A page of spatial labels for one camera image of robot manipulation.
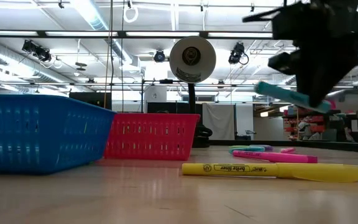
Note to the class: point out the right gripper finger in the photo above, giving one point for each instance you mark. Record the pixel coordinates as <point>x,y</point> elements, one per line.
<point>325,81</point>

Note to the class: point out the blue Sharpie highlighter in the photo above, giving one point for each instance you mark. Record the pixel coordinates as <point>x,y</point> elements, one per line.
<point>278,93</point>

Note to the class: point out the reddish pink Sharpie highlighter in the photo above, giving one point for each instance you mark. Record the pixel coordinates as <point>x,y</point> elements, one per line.
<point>275,156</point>

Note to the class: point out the short blue highlighter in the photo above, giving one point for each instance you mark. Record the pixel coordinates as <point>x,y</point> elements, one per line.
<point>247,150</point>

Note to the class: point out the yellow BIC highlighter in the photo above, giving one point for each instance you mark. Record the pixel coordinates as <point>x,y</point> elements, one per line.
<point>259,169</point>

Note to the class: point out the shelf with red bins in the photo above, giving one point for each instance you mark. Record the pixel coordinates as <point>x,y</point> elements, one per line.
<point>317,119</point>

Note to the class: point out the short pink highlighter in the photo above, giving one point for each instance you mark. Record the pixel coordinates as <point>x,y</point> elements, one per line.
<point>288,150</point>

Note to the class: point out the short purple highlighter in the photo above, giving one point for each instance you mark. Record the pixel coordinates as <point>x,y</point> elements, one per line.
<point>264,147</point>

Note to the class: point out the white partition screen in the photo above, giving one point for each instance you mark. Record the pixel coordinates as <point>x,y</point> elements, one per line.
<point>219,121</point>

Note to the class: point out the black overhead crossbar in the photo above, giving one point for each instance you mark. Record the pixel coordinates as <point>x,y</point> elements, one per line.
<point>204,34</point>

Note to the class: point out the black partition panel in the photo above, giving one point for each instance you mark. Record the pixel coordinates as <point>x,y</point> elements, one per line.
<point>166,107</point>

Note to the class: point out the round black spotlight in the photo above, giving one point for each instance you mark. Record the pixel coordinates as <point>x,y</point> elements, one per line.
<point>159,56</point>

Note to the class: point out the red plastic basket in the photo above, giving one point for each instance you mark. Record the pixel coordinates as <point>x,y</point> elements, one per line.
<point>154,137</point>

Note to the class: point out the black track spotlights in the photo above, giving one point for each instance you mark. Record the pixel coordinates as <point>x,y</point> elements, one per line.
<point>37,51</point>

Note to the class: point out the blue plastic basket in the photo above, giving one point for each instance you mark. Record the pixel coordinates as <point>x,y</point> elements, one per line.
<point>42,133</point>

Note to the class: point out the black ceiling-hung camera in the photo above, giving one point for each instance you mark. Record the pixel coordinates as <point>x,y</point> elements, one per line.
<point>236,53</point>

